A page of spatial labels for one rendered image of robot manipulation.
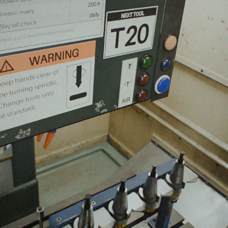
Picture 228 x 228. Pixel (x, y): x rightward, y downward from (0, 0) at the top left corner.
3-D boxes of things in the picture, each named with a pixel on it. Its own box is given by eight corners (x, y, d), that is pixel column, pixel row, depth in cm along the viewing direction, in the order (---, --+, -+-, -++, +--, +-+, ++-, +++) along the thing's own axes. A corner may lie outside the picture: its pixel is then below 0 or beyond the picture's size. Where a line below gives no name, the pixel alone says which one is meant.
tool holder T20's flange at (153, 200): (148, 187, 105) (149, 181, 104) (163, 199, 101) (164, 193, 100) (133, 197, 101) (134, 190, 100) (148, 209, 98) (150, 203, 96)
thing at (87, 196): (88, 202, 86) (89, 192, 84) (91, 207, 84) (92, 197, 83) (82, 205, 85) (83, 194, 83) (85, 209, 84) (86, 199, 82)
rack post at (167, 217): (175, 234, 128) (191, 174, 112) (164, 241, 125) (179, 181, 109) (156, 217, 134) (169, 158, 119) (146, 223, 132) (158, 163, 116)
